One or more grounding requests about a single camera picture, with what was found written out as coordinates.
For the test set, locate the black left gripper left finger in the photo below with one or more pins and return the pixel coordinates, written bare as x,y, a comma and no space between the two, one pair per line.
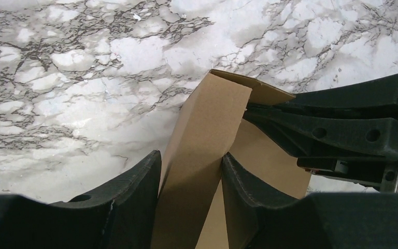
116,214

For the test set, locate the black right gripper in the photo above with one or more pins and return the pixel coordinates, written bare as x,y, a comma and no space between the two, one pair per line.
362,151

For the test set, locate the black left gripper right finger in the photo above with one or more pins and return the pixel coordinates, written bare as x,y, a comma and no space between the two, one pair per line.
260,216

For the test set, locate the brown cardboard box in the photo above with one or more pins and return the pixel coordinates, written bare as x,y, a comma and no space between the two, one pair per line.
191,210

